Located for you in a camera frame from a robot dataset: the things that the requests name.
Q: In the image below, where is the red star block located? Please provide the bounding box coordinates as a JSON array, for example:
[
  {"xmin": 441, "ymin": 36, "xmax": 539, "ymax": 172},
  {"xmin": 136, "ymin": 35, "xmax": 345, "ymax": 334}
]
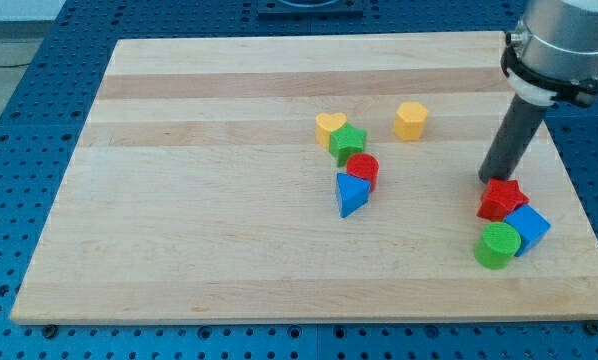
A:
[{"xmin": 477, "ymin": 178, "xmax": 530, "ymax": 221}]

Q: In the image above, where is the red circle block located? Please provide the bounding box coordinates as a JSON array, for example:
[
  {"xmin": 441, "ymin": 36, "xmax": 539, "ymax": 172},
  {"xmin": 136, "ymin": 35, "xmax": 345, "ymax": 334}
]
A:
[{"xmin": 346, "ymin": 153, "xmax": 379, "ymax": 192}]

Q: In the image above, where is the green star block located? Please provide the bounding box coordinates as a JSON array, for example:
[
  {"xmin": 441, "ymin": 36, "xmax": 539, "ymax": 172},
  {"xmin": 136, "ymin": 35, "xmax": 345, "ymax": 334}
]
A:
[{"xmin": 329, "ymin": 124, "xmax": 367, "ymax": 167}]

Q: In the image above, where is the blue cube block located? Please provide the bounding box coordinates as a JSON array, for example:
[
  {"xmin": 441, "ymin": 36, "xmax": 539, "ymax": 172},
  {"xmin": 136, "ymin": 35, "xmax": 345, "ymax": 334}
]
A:
[{"xmin": 504, "ymin": 204, "xmax": 551, "ymax": 257}]

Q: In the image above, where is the yellow hexagon block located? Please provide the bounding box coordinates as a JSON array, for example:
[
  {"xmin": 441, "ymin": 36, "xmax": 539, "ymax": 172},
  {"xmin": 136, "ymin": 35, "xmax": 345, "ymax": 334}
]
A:
[{"xmin": 393, "ymin": 102, "xmax": 429, "ymax": 141}]

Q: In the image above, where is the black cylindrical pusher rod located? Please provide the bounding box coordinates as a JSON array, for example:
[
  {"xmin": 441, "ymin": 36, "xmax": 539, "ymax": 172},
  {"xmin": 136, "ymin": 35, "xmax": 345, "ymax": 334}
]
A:
[{"xmin": 478, "ymin": 95, "xmax": 548, "ymax": 183}]

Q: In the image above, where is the wooden board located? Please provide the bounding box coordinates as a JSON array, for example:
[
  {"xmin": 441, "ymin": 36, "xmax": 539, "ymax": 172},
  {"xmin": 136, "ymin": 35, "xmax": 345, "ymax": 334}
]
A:
[{"xmin": 10, "ymin": 32, "xmax": 598, "ymax": 325}]

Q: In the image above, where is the yellow heart block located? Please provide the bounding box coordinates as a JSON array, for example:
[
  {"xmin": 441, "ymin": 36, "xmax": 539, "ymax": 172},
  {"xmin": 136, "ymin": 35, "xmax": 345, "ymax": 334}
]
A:
[{"xmin": 315, "ymin": 113, "xmax": 348, "ymax": 150}]

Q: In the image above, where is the green cylinder block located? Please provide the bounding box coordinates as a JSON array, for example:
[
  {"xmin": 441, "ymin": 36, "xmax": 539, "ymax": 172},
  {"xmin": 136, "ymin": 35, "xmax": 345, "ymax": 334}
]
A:
[{"xmin": 473, "ymin": 222, "xmax": 521, "ymax": 270}]

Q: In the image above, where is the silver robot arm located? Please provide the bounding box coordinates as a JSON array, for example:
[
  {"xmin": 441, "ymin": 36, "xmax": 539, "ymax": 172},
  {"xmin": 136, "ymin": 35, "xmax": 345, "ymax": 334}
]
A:
[{"xmin": 501, "ymin": 0, "xmax": 598, "ymax": 107}]

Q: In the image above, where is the blue triangle block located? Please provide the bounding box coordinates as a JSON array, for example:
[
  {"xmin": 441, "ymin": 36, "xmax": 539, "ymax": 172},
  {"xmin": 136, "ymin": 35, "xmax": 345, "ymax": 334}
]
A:
[{"xmin": 336, "ymin": 173, "xmax": 371, "ymax": 218}]

